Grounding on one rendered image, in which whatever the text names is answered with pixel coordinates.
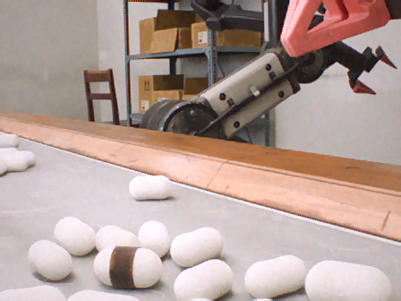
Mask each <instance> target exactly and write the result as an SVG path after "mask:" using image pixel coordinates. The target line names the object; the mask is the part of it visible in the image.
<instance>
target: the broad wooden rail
mask: <svg viewBox="0 0 401 301"><path fill-rule="evenodd" d="M0 132H3V133H7V134H16V135H17V136H18V137H21V138H22V139H27V140H29V141H34V142H37V143H42V144H44V145H46V146H51V147H54V148H56V149H60V150H63V151H69V152H71V153H76V154H78V155H81V156H85V157H87V158H90V159H96V160H98V161H104V162H106V163H108V164H114V165H116V166H118V167H123V168H127V169H130V170H134V171H137V172H139V173H144V174H147V175H150V176H165V177H166V178H168V179H169V180H170V181H174V182H176V183H178V184H183V185H188V186H192V187H195V188H197V189H202V190H204V191H207V192H212V193H215V194H221V195H224V196H225V197H231V198H234V199H236V200H241V201H244V202H249V203H252V204H257V205H259V206H262V207H263V206H265V207H267V208H270V209H274V210H277V211H283V212H285V213H290V214H293V215H297V216H300V217H305V218H306V219H313V220H317V221H320V222H324V223H327V224H331V225H333V226H339V227H341V228H346V229H351V230H353V231H358V232H360V233H364V234H366V235H367V234H369V235H371V236H376V237H381V238H384V239H388V240H392V241H395V242H398V243H401V166H399V165H390V164H387V163H382V162H374V161H369V160H359V159H352V158H343V157H338V156H329V155H325V154H320V153H311V152H307V151H301V150H289V149H279V148H274V147H269V146H260V145H255V144H250V143H245V142H231V141H227V140H217V139H212V138H207V137H198V136H192V135H187V134H178V133H169V132H159V131H154V130H150V129H140V128H135V127H126V126H120V125H107V124H102V123H98V122H96V123H93V122H89V121H83V120H74V119H70V118H61V117H56V116H43V115H34V114H31V113H22V112H17V111H8V110H4V109H0Z"/></svg>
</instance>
